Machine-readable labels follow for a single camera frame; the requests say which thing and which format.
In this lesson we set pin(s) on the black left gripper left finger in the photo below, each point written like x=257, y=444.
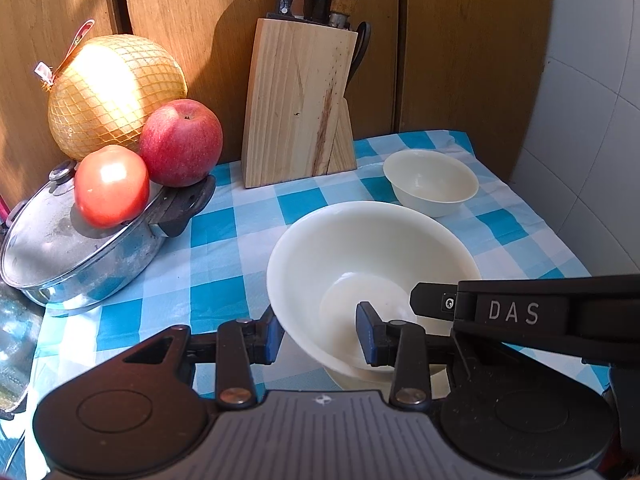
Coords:
x=234, y=348

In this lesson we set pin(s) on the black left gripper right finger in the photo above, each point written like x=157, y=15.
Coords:
x=407, y=348

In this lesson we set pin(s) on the cream bowl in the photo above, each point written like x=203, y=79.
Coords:
x=430, y=182
x=330, y=260

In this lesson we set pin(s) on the blue checkered tablecloth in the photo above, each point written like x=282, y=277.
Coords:
x=215, y=270

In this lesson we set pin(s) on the red tomato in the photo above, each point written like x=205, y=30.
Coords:
x=111, y=186

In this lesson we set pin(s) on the steel pot with lid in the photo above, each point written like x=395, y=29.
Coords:
x=57, y=260

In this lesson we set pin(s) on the red apple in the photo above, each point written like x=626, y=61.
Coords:
x=180, y=143

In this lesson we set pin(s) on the steel kettle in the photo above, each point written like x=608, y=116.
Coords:
x=20, y=325

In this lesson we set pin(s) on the wooden knife block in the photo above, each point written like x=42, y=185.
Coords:
x=297, y=121

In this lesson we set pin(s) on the yellow pomelo in net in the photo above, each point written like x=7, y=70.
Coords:
x=106, y=88

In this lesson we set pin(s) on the black scissors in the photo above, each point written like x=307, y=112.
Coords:
x=362, y=43

